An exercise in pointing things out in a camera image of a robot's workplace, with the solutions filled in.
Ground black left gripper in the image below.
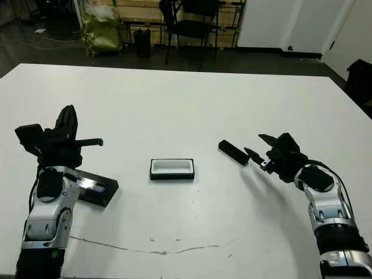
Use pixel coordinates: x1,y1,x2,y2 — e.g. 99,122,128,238
37,104,104,169

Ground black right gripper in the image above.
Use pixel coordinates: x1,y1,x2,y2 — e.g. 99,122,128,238
243,133,309,183

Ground black handheld camera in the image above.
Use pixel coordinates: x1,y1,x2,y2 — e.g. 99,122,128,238
217,139,250,167

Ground black glossy box lid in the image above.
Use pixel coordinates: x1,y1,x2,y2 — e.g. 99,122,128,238
73,169,120,208

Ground black box white lining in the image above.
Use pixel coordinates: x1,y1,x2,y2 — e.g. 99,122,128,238
150,158,195,182

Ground yellow-green plastic sack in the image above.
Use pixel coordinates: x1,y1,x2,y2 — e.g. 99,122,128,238
80,2,127,58

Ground small black bin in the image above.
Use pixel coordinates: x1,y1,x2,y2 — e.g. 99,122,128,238
134,28,152,58

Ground white-legged office desk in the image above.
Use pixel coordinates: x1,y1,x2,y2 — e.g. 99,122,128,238
72,0,84,30

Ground black padded chair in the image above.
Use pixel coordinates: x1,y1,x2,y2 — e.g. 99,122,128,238
345,58,372,109

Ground black computer tower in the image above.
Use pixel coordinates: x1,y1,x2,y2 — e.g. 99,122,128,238
37,0,59,16

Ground black mesh office chair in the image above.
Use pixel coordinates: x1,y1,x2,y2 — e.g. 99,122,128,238
165,0,222,72

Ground stacked wooden crates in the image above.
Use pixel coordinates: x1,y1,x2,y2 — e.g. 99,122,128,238
114,0,246,49

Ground white door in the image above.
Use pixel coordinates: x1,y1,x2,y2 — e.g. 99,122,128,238
320,0,372,80

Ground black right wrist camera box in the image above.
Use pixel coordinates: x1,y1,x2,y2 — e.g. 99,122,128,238
276,133,301,153

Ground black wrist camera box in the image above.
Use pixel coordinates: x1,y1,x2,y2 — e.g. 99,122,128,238
15,123,45,152
276,133,301,153

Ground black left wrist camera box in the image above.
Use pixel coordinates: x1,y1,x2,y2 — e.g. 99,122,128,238
15,123,45,152

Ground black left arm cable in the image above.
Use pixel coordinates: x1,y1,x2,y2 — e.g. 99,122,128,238
28,164,43,210

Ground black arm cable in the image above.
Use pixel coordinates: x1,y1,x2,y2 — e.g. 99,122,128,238
28,164,43,210
307,159,356,217

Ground white floor cable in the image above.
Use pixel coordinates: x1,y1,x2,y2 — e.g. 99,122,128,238
0,31,84,51

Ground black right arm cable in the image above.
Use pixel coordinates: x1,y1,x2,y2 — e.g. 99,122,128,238
307,159,356,217

